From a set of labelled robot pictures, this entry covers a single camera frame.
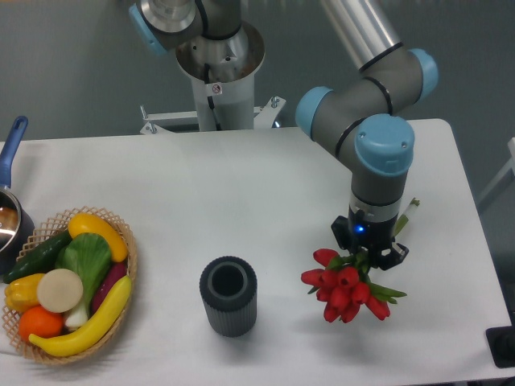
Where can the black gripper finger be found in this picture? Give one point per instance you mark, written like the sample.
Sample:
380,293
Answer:
387,258
342,233

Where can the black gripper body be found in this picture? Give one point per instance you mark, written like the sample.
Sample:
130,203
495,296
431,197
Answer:
372,225

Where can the red tulip bouquet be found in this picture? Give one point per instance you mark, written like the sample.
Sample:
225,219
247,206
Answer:
343,284

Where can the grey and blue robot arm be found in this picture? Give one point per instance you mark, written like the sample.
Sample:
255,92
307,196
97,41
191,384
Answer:
361,128

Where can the dark grey ribbed vase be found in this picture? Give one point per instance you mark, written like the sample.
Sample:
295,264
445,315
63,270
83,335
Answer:
229,291

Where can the black device at edge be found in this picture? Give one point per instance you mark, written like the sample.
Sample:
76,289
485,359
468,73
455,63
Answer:
501,345

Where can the purple sweet potato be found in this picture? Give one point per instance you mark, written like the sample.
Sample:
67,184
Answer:
115,272

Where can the green bok choy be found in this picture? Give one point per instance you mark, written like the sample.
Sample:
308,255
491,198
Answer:
88,255

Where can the short yellow squash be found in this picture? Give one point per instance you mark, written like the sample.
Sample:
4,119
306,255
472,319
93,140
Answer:
90,223

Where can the woven wicker basket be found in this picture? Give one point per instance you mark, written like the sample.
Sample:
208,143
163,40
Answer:
51,227

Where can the beige round disc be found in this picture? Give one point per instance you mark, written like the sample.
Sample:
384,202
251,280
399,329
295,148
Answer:
59,290

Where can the green cucumber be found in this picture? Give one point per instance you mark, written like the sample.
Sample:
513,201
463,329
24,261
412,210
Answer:
41,259

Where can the long yellow squash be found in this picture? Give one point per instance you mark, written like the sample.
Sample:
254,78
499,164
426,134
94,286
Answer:
94,329

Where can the orange fruit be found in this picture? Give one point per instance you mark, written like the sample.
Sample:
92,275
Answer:
40,322

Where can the yellow bell pepper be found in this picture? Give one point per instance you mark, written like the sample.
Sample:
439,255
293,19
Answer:
21,294

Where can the white frame at right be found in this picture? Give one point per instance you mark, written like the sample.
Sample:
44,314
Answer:
499,182

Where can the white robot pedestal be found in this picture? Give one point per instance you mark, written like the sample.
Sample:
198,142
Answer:
222,74

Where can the blue handled saucepan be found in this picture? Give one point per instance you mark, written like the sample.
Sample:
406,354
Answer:
16,224

